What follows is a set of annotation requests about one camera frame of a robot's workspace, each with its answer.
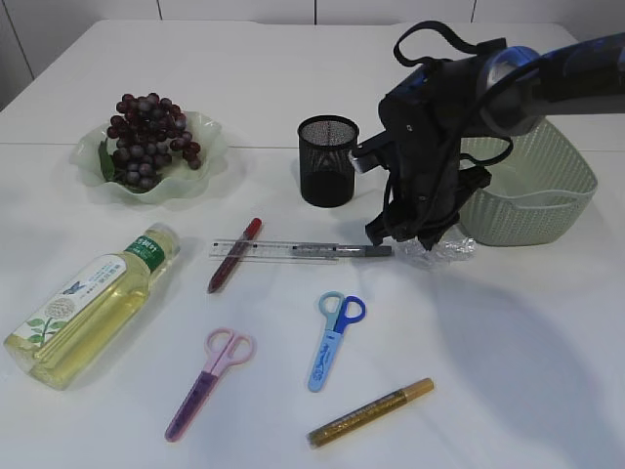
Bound right gripper black covered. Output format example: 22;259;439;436
364;61;483;250

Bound clear plastic sheet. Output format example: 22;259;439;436
393;226;477;269

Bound purple grape bunch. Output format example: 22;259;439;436
98;92;203;193

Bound yellow tea bottle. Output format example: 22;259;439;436
4;223;180;390

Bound black mesh pen holder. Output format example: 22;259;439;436
297;114;359;208

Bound green plastic woven basket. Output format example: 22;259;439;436
460;119;598;247

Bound silver glitter marker pen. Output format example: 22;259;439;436
289;243;394;259

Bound red marker pen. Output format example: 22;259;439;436
207;217;263;294

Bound clear plastic ruler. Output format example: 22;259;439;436
209;239;338;261

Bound green wavy glass plate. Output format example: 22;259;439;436
69;111;228;204

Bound gold glitter marker pen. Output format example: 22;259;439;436
307;378;435;448

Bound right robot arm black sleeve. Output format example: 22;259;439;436
477;33;624;137

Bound blue capped scissors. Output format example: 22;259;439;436
307;291;366;393

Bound pink purple capped scissors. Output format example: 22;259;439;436
164;327;256;443

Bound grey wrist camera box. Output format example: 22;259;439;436
349;131;392;174

